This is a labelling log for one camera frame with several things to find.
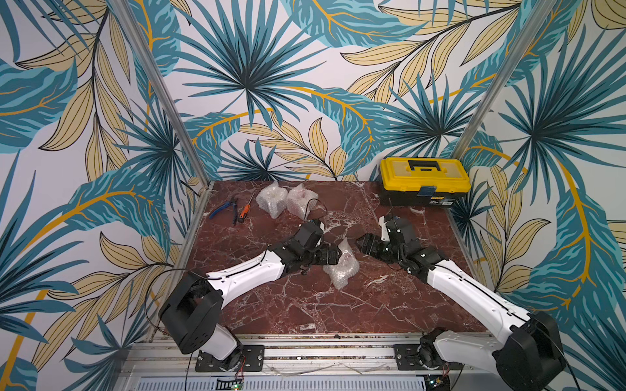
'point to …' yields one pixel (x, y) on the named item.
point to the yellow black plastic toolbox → (422, 182)
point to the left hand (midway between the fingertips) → (331, 257)
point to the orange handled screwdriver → (246, 208)
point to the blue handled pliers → (222, 207)
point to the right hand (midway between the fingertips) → (363, 244)
